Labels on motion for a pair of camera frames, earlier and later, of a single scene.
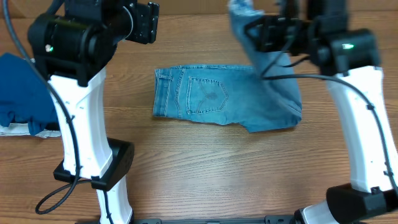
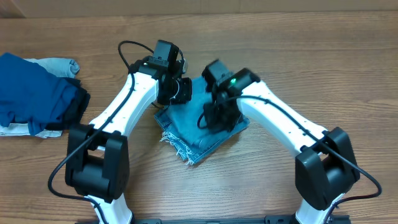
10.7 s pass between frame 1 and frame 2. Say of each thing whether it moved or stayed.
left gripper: moved
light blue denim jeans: moved
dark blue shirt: stayed
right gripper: moved
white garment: stayed
